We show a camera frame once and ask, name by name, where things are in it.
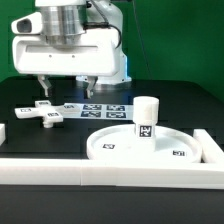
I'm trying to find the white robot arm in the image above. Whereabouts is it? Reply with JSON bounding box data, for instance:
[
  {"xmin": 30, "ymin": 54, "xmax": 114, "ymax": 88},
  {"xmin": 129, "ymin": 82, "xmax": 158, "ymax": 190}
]
[{"xmin": 11, "ymin": 0, "xmax": 131, "ymax": 97}]

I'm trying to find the white fence bar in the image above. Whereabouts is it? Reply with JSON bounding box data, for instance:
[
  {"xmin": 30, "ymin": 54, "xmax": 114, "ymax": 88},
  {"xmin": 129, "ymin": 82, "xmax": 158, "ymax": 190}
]
[
  {"xmin": 193, "ymin": 129, "xmax": 224, "ymax": 165},
  {"xmin": 0, "ymin": 158, "xmax": 224, "ymax": 189}
]

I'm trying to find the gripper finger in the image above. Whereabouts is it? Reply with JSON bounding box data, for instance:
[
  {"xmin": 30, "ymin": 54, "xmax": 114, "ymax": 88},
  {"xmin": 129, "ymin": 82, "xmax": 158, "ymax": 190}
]
[
  {"xmin": 37, "ymin": 75, "xmax": 52, "ymax": 97},
  {"xmin": 84, "ymin": 76, "xmax": 98, "ymax": 99}
]

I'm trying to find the white round table top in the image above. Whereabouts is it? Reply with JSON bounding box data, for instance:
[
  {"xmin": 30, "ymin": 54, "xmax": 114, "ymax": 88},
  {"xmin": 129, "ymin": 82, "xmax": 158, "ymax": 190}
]
[{"xmin": 86, "ymin": 124, "xmax": 202, "ymax": 164}]

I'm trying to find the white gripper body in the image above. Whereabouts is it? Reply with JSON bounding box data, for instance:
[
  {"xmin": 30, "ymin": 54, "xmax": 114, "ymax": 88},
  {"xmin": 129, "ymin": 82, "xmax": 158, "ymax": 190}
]
[{"xmin": 11, "ymin": 16, "xmax": 121, "ymax": 76}]

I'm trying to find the white front fence bar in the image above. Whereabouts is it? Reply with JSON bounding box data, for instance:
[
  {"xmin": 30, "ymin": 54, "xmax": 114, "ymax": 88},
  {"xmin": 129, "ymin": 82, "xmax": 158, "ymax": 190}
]
[{"xmin": 0, "ymin": 158, "xmax": 224, "ymax": 189}]

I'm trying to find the white left fence block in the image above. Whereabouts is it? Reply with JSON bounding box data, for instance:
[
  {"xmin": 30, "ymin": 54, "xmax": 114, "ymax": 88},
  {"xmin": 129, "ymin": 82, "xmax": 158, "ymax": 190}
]
[{"xmin": 0, "ymin": 123, "xmax": 6, "ymax": 146}]

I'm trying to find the white cross table base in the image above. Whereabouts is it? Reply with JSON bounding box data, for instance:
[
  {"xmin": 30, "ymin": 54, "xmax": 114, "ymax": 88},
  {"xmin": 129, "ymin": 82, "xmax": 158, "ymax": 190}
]
[{"xmin": 14, "ymin": 100, "xmax": 81, "ymax": 130}]

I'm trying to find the white marker sheet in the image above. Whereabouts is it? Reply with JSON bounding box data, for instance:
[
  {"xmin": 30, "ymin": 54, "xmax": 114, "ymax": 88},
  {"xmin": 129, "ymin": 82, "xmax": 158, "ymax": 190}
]
[{"xmin": 63, "ymin": 103, "xmax": 133, "ymax": 120}]

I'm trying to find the white right fence bar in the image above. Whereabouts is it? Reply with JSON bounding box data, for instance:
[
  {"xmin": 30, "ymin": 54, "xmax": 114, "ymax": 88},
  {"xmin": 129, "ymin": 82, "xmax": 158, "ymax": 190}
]
[{"xmin": 193, "ymin": 129, "xmax": 224, "ymax": 165}]

